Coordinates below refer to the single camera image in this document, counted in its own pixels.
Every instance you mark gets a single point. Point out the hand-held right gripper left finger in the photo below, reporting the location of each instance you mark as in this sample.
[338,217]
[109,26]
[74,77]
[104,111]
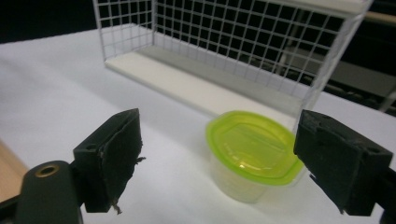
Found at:
[107,165]

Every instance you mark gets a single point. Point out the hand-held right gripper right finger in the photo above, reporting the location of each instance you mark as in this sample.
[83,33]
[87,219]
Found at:
[341,165]

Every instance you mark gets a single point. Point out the clear container with green lid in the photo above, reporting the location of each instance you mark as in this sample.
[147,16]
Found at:
[252,149]

